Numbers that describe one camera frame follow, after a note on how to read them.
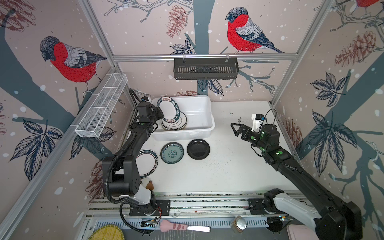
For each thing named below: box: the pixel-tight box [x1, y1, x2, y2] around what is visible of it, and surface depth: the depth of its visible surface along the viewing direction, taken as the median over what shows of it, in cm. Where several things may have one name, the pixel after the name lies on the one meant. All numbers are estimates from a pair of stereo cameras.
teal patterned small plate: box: [160, 141, 185, 164], surface depth 95 cm
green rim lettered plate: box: [156, 96, 180, 124], surface depth 97 cm
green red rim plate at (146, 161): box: [135, 149, 159, 178], surface depth 92 cm
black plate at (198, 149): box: [187, 138, 210, 160], surface depth 95 cm
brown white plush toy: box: [145, 180, 154, 191], surface depth 81 cm
